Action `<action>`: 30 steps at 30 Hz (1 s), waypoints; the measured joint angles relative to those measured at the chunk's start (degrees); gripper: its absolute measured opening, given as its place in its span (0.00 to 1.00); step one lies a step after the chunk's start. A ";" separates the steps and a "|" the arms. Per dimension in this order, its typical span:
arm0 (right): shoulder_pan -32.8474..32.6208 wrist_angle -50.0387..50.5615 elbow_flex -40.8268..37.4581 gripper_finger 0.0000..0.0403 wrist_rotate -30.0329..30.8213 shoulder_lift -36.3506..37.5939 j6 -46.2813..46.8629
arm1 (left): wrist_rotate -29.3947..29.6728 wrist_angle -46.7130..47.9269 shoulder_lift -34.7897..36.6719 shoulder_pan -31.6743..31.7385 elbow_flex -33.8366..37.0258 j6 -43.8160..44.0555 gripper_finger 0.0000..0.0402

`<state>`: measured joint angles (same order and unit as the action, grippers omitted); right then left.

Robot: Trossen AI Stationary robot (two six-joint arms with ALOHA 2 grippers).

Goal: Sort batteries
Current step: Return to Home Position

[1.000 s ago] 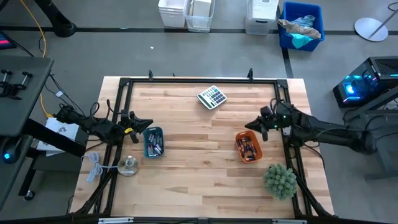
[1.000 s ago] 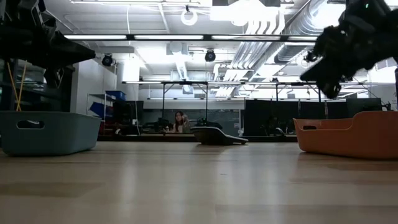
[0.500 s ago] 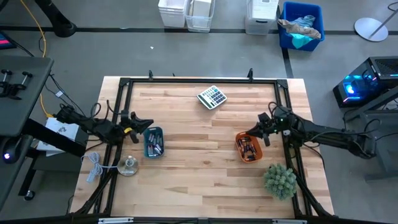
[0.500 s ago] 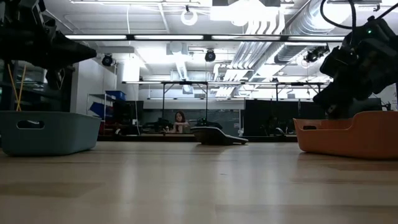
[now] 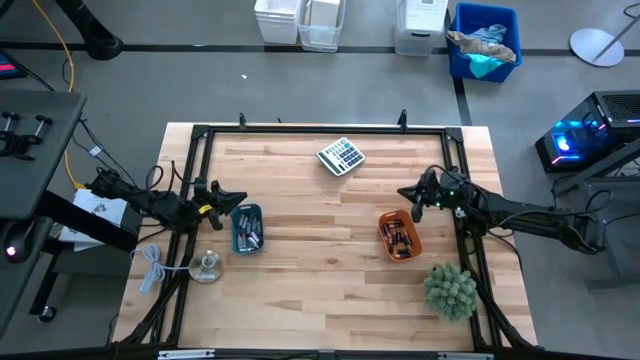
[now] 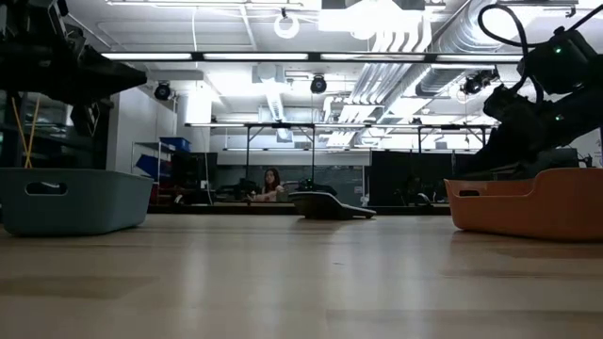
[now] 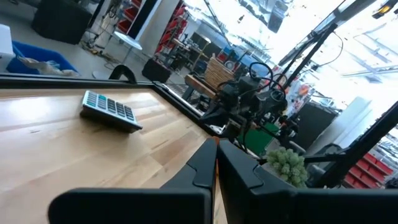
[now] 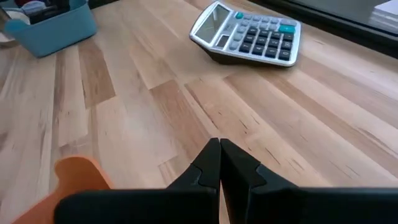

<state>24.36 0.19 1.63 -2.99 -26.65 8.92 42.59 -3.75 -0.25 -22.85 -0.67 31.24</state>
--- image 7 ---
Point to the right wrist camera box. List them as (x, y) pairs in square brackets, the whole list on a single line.
[(248, 84)]

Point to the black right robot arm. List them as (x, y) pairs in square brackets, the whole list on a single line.
[(267, 102)]

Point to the beige cloth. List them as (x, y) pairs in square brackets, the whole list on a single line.
[(46, 67)]

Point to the green artificial plant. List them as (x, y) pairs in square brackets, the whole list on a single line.
[(287, 166)]

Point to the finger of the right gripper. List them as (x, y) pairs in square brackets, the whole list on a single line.
[(217, 118)]

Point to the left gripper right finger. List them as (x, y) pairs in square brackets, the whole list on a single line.
[(295, 207)]

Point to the green mat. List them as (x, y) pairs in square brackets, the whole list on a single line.
[(258, 140)]

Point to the white panel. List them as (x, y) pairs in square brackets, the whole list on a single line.
[(342, 121)]

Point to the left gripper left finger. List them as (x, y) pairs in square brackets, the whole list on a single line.
[(140, 205)]

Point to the white round table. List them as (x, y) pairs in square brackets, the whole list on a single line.
[(127, 40)]

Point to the blue plastic bin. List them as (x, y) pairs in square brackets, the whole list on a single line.
[(37, 53)]

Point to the black cabinet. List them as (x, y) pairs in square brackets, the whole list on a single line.
[(62, 20)]

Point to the black box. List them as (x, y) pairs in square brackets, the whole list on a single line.
[(155, 71)]

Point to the black frame clamp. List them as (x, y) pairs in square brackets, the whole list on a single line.
[(122, 71)]

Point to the white lidded storage box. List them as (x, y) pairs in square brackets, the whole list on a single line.
[(4, 40)]

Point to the red shelf bins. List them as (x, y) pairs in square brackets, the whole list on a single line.
[(370, 171)]

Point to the wooden slatted crate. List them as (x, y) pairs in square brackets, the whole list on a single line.
[(217, 73)]

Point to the silver desk calculator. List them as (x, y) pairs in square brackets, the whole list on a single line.
[(109, 109)]

